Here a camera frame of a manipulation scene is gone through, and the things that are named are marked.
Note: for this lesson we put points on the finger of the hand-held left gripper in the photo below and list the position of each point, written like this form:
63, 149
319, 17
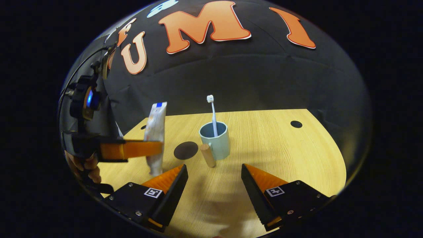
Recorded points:
132, 149

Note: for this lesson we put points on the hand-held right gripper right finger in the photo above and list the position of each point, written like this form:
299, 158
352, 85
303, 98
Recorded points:
254, 195

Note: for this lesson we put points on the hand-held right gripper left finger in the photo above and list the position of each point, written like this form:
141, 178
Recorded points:
173, 195

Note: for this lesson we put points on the white toothpaste tube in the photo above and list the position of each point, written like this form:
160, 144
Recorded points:
155, 125

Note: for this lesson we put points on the round brown coaster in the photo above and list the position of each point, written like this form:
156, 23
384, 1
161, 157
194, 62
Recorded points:
185, 150

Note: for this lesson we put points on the white toothbrush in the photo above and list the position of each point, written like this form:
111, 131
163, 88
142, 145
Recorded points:
214, 119

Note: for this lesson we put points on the wooden desktop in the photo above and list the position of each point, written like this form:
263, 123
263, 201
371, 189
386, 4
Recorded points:
281, 155

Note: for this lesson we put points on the black backdrop cloth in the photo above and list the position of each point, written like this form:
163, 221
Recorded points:
231, 72

